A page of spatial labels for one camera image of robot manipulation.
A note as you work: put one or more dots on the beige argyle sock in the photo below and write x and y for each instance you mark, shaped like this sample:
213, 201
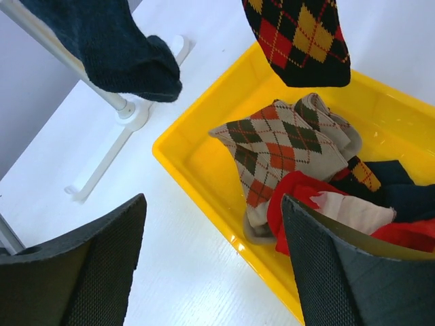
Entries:
313, 110

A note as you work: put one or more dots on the dark argyle sock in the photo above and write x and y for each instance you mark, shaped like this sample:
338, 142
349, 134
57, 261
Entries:
357, 173
302, 41

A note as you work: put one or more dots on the red sock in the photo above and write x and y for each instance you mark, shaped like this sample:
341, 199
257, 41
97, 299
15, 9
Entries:
351, 211

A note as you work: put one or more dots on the silver clothes rail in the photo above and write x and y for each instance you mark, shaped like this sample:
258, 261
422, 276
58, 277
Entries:
59, 132

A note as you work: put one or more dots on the brown argyle sock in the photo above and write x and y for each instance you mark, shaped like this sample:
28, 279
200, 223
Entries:
268, 145

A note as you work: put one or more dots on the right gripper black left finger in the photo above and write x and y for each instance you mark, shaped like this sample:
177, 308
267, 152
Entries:
83, 277

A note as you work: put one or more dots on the yellow plastic tray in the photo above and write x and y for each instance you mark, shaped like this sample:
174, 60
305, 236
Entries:
393, 125

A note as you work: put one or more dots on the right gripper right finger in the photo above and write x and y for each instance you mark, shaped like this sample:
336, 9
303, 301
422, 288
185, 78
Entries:
345, 277

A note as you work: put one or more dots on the small navy sock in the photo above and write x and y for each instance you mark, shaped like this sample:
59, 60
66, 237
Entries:
117, 57

